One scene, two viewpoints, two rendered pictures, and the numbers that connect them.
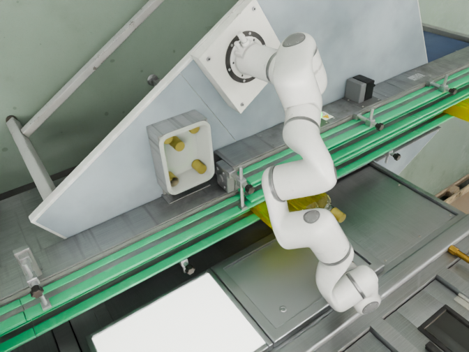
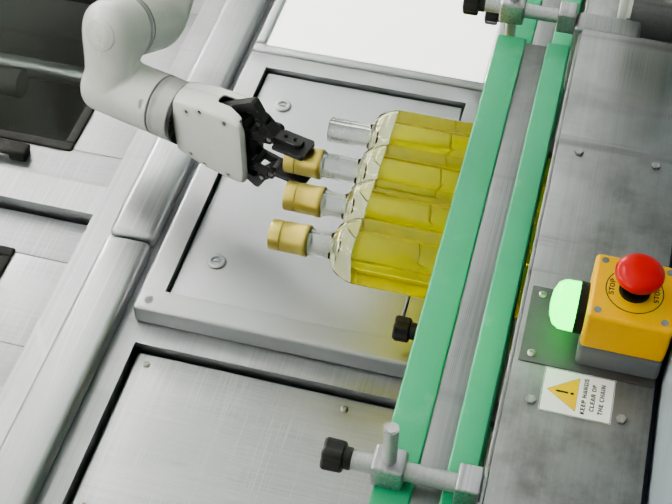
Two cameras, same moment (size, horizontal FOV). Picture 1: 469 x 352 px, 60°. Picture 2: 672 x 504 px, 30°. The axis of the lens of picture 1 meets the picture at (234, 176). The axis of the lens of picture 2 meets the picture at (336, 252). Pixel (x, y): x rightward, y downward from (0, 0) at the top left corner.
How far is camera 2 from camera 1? 1.93 m
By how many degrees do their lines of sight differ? 85
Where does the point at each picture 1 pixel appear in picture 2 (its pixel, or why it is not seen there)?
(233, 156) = (623, 57)
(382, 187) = not seen: outside the picture
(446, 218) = not seen: outside the picture
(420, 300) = (25, 314)
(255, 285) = (371, 115)
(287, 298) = (291, 126)
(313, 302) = not seen: hidden behind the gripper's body
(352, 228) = (283, 418)
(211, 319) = (387, 25)
